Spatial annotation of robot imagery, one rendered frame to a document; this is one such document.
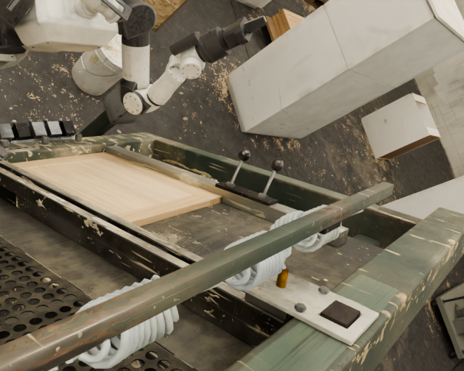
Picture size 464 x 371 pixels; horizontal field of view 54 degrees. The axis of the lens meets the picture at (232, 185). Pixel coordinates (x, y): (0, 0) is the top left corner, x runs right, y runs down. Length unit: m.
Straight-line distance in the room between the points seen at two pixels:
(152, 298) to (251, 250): 0.13
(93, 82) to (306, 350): 2.55
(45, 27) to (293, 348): 1.03
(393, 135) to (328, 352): 5.55
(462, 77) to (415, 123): 3.44
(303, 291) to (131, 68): 1.05
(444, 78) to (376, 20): 6.07
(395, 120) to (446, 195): 1.76
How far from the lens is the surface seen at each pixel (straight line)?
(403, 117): 6.08
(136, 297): 0.36
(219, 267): 0.42
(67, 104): 2.96
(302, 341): 0.63
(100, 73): 2.91
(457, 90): 9.33
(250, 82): 3.94
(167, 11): 3.53
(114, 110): 1.98
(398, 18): 3.38
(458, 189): 4.61
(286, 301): 0.69
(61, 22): 1.34
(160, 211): 1.20
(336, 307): 0.70
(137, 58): 1.55
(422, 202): 4.71
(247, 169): 1.59
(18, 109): 2.79
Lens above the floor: 2.22
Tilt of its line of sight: 38 degrees down
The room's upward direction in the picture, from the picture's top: 63 degrees clockwise
